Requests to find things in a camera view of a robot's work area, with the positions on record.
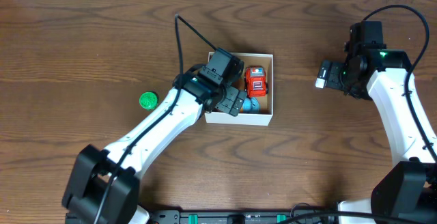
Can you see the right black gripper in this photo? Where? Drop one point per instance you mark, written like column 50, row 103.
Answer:
column 334, row 82

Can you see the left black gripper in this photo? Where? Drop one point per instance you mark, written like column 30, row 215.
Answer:
column 231, row 100

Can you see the orange blue toy duck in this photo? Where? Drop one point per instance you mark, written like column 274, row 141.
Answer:
column 250, row 105

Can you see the red toy fire truck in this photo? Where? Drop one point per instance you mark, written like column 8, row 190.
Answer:
column 255, row 82

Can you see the green ridged round toy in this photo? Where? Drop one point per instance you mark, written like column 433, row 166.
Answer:
column 148, row 100

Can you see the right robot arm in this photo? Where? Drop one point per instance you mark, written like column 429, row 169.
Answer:
column 373, row 72

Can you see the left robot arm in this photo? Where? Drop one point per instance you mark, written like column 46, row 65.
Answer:
column 104, row 184

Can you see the white cardboard box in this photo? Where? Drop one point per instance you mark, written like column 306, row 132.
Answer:
column 266, row 103

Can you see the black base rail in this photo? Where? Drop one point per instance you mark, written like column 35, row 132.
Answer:
column 177, row 217

